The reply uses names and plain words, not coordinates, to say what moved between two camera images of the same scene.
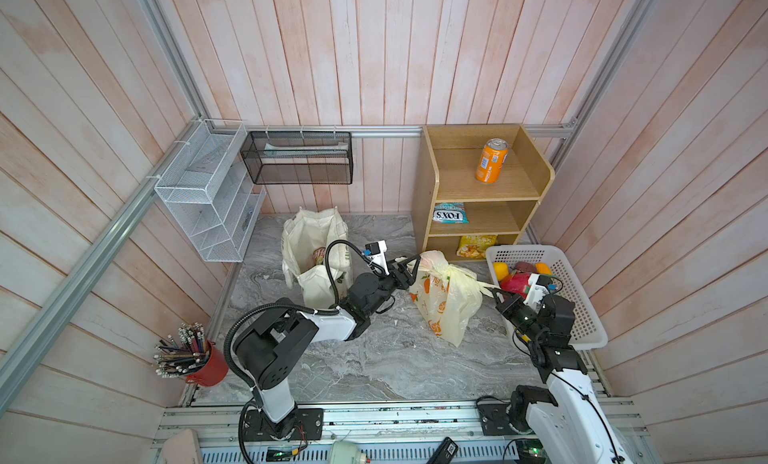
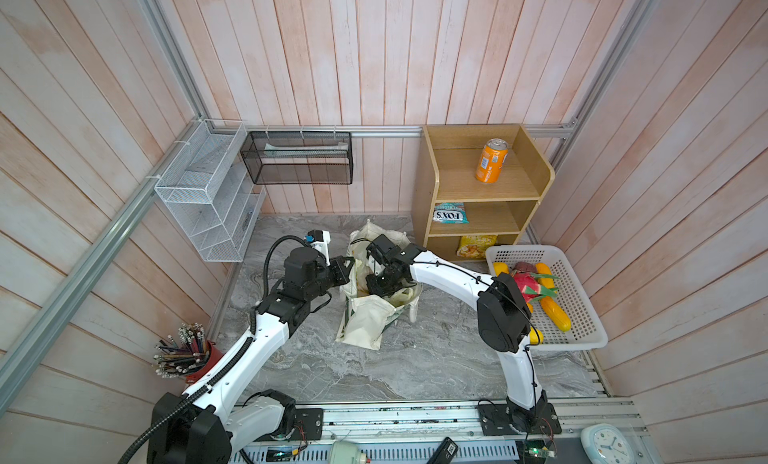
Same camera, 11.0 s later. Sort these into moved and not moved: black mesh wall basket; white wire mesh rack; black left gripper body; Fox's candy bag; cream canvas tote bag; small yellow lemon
Moved: black left gripper body; cream canvas tote bag
Not moved: black mesh wall basket; small yellow lemon; white wire mesh rack; Fox's candy bag
